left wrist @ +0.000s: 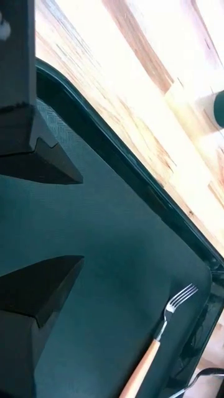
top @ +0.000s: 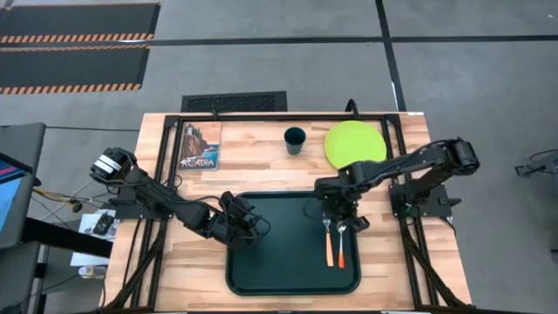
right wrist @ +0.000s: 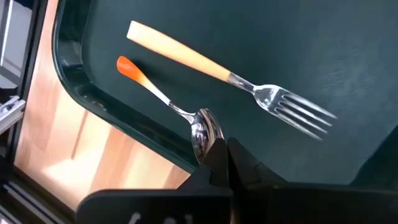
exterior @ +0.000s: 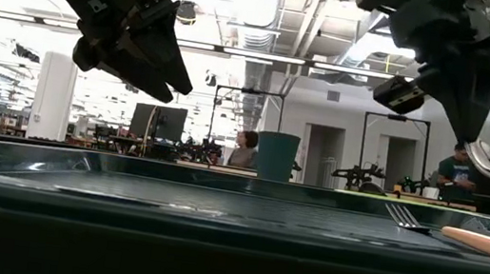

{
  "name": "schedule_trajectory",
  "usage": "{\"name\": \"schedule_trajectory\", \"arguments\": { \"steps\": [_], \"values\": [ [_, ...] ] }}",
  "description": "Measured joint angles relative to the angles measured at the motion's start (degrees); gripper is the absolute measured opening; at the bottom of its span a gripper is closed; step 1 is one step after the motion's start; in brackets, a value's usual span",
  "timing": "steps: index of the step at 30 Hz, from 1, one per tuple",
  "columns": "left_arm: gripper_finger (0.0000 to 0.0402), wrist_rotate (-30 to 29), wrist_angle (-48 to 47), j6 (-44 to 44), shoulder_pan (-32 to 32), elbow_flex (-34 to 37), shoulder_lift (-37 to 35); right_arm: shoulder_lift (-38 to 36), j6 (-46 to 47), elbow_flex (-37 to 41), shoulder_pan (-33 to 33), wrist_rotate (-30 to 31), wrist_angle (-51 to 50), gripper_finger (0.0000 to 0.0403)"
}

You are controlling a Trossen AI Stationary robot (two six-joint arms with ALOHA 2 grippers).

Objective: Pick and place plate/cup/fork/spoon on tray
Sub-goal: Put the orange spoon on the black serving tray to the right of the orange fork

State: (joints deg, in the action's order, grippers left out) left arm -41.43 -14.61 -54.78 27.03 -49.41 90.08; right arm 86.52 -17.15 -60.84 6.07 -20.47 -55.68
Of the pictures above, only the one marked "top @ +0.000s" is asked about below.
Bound white paper sheets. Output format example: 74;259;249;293
69;208;119;268

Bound black floor vent grille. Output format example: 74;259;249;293
180;91;289;113

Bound black aluminium table frame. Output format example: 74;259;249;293
100;111;471;313

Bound lime green plate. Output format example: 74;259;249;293
323;119;388;170

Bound black stand on floor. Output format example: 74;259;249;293
514;148;558;178

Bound fork with orange handle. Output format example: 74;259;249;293
322;217;335;268

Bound yellow cable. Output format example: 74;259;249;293
31;186;75;207

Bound black mat with hazard stripes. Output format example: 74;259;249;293
0;2;162;45
0;44;152;96

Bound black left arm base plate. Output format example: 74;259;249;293
113;185;176;221

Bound black desk crossbar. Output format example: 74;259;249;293
21;216;114;259

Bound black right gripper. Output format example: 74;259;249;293
313;173;371;233

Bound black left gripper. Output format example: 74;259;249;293
208;190;267;251

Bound dark green plastic tray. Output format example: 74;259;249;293
225;190;363;297

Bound white cable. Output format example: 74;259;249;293
40;178;110;222

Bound clear plastic bottle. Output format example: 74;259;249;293
78;264;107;280

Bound small black handheld device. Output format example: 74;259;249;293
92;212;116;237

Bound computer monitor with blue screen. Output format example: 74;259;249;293
0;151;35;250

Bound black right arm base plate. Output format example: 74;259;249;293
389;182;462;219

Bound dark green plastic cup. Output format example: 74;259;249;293
283;126;307;156

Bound Acadia picture postcard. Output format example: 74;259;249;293
178;121;222;172

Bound spoon with orange handle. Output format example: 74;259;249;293
336;220;348;270

